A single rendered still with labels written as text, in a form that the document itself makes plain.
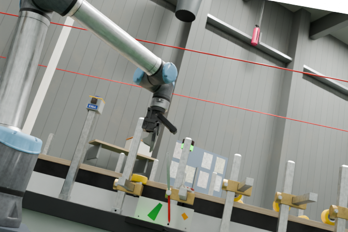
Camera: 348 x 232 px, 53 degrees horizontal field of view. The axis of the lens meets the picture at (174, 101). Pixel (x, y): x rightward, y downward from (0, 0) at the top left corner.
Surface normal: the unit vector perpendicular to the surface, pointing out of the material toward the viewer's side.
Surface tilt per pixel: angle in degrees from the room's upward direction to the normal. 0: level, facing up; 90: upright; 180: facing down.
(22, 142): 85
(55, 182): 90
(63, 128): 90
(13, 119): 88
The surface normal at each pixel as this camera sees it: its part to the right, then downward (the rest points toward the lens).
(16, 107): 0.82, -0.02
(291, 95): 0.44, -0.19
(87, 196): -0.04, -0.34
